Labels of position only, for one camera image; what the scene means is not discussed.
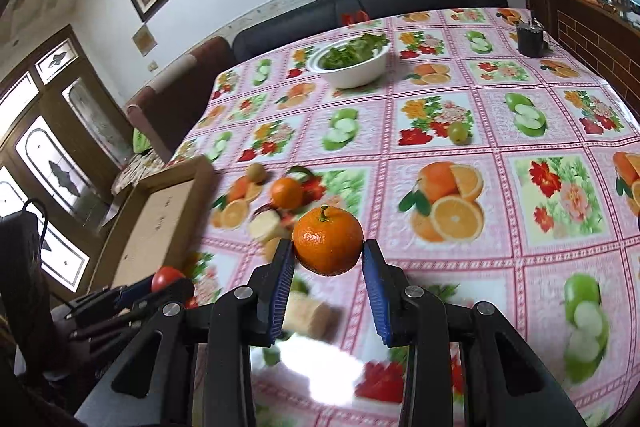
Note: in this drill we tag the white bowl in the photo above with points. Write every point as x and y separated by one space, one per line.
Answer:
357 72

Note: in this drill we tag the black pen holder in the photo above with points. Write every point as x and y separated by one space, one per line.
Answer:
530 43

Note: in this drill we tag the cardboard box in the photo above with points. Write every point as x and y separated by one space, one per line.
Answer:
155 217

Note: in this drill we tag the red plastic bag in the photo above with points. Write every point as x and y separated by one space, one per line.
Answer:
355 18

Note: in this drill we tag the mandarin orange with stem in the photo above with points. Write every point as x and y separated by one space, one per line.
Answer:
327 242

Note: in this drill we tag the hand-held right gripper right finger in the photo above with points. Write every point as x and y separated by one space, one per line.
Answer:
376 292

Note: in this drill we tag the red tomato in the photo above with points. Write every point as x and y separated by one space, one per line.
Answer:
167 278

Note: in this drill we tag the fruit print tablecloth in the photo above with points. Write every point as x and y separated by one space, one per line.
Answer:
500 257

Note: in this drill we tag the wooden door with glass panes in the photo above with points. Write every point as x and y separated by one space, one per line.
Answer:
60 132

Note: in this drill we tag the brick counter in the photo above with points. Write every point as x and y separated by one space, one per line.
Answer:
595 42

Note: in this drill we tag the brown armchair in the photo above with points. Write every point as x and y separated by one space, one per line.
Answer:
170 107

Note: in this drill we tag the black sofa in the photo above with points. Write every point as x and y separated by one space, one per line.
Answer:
400 2

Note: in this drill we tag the green leafy vegetables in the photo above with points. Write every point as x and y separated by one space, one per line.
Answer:
350 51

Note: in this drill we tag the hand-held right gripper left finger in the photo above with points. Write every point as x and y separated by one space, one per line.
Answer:
280 292

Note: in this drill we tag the mandarin orange with leaf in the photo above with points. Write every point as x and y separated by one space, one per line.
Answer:
286 194

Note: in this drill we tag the small wall plaque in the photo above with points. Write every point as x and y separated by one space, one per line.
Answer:
144 39

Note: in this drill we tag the brown kiwi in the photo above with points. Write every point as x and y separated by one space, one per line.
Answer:
258 173

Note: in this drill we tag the green jujube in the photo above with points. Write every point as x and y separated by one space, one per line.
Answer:
458 133

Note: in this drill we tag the side table with floral cloth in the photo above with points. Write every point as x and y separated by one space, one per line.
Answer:
137 169

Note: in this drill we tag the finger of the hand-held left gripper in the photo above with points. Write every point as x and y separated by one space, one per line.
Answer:
172 294
132 296

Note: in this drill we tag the green object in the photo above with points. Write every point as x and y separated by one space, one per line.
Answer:
141 139

